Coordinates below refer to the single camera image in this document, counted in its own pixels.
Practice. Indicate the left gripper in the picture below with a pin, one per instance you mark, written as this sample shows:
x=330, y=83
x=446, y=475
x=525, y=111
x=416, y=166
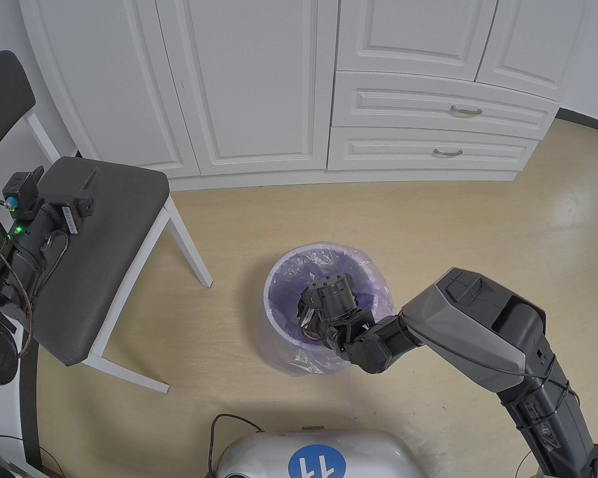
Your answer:
x=32, y=247

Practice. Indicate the purple plastic bag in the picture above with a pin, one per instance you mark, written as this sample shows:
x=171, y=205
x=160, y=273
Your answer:
x=309, y=364

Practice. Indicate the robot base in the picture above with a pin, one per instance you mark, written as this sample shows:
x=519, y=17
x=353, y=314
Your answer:
x=279, y=453

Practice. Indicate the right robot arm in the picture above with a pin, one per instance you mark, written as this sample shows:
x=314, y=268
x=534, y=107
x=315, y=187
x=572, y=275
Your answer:
x=478, y=326

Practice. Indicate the white trash bin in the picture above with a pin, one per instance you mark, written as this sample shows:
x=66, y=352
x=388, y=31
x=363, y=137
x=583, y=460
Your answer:
x=268, y=306

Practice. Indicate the grey and white chair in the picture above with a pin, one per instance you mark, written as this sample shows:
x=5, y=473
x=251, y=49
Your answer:
x=109, y=227

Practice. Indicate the white wardrobe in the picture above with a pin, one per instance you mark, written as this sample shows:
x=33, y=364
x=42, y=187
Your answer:
x=259, y=67

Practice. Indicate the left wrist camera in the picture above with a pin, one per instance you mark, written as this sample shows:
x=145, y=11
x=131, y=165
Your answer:
x=22, y=187

